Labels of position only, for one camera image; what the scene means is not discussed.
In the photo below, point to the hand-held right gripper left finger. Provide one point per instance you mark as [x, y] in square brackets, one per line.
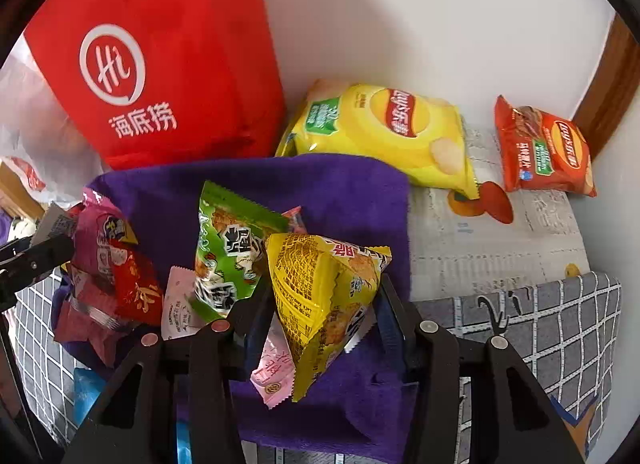
[252, 339]

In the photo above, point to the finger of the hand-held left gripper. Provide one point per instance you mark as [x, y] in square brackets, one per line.
[30, 264]

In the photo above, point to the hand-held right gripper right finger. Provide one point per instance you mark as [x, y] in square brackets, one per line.
[390, 339]

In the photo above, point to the large pink snack packet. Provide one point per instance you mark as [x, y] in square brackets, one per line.
[97, 239]

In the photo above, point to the yellow triangular snack packet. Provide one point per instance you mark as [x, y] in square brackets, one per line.
[320, 304]

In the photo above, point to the pale pink wafer packet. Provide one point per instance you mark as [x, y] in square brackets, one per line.
[177, 309]

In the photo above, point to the pink-orange snack packet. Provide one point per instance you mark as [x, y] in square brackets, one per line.
[85, 329]

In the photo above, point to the green snack packet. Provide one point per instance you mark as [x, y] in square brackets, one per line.
[225, 244]

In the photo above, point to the small red snack packet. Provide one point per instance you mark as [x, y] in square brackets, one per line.
[135, 289]

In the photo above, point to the wooden headboard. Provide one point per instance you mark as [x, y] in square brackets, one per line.
[15, 194]

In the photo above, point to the small black hook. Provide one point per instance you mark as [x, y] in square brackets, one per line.
[492, 316]

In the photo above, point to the white plastic shopping bag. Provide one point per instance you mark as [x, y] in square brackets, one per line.
[40, 134]

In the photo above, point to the newspaper sheet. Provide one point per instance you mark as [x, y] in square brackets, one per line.
[500, 254]

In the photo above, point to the blue tissue box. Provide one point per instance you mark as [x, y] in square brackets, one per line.
[87, 394]

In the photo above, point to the purple towel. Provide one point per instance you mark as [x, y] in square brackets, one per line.
[340, 194]

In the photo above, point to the grey checked blanket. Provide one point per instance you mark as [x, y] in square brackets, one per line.
[560, 324]

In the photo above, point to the yellow chips bag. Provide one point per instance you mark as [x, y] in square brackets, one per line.
[380, 144]

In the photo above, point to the orange chips bag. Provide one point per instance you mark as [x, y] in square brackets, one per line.
[545, 149]

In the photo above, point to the red paper bag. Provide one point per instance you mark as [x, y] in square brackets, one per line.
[175, 44]

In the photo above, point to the brown wooden door frame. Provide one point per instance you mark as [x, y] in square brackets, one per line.
[610, 84]

